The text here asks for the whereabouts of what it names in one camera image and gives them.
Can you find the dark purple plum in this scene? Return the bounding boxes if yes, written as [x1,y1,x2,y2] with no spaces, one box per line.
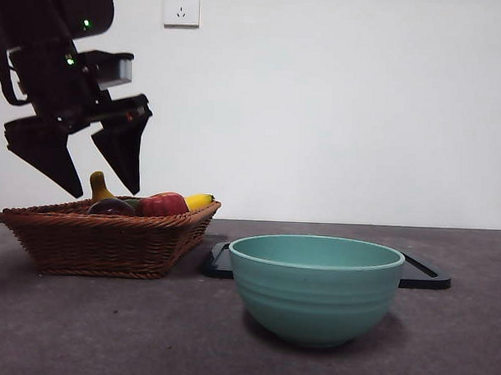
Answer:
[86,197,138,217]

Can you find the teal ribbed bowl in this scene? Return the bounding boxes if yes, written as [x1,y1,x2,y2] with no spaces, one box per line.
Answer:
[225,232,406,353]

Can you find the yellow banana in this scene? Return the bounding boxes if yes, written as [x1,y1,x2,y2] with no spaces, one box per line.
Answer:
[87,170,217,214]

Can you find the red yellow apple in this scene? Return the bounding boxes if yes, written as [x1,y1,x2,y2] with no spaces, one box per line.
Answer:
[136,190,191,218]

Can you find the brown wicker basket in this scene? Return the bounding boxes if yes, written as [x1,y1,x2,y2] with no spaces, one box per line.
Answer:
[0,192,222,283]

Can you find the black rectangular tray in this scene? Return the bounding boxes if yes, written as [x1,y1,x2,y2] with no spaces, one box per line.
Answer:
[200,239,453,291]

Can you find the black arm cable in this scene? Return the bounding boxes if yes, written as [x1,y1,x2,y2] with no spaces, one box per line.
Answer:
[0,42,34,107]

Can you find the pale grey camera box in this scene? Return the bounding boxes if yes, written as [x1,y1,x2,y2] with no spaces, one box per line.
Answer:
[79,49,136,90]

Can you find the white wall socket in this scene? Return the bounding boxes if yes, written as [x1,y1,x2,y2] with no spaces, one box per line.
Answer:
[163,0,201,30]

